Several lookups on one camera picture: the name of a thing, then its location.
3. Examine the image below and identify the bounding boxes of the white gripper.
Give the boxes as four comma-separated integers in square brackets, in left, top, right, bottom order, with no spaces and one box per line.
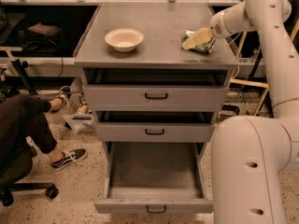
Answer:
[181,9,230,51]

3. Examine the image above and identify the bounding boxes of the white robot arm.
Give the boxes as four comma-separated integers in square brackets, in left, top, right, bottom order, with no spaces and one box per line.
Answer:
[209,0,299,224]

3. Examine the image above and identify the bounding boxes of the grey drawer cabinet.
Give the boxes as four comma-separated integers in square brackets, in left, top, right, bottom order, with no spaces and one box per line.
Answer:
[75,2,237,153]

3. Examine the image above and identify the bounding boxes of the grey top drawer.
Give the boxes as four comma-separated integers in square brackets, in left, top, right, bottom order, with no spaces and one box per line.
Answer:
[83,68,228,112]

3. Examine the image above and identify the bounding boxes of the grey drawer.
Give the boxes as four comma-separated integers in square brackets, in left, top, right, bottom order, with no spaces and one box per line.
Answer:
[83,68,228,112]
[96,111,215,143]
[94,142,213,215]

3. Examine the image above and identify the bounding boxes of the grey middle drawer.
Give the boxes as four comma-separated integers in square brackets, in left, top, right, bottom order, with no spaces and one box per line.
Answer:
[96,111,215,143]

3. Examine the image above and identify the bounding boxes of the grey bottom drawer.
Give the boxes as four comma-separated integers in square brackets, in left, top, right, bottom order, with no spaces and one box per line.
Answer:
[94,142,213,215]

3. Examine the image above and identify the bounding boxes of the white paper bowl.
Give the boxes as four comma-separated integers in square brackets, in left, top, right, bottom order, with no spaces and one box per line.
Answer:
[105,28,144,52]

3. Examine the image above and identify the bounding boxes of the black white sneaker far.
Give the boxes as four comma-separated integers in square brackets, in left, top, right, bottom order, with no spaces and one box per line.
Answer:
[50,86,72,113]

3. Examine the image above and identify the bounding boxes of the black white sneaker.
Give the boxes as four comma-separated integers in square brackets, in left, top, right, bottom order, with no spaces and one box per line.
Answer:
[50,86,72,113]
[51,148,88,170]

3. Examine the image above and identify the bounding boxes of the grey dustpan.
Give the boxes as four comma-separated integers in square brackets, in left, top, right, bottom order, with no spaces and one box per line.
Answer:
[63,114,95,133]

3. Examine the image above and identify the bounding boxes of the dark bag under bench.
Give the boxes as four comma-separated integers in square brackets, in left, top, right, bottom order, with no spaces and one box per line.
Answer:
[18,22,62,50]

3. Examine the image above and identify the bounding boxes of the black white sneaker near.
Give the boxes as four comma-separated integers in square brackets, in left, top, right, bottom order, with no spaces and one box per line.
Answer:
[51,148,88,170]

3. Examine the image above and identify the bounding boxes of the black tripod stand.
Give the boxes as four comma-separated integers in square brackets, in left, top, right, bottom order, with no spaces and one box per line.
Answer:
[0,46,37,95]

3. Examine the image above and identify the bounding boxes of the seated person black trousers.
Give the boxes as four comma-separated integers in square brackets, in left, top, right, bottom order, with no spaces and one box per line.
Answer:
[0,94,63,165]

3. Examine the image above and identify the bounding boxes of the black office chair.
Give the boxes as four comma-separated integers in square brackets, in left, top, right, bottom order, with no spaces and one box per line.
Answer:
[0,147,59,206]

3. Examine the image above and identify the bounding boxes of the wooden ladder frame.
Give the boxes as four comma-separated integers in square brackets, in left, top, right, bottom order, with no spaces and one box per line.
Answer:
[232,22,299,120]

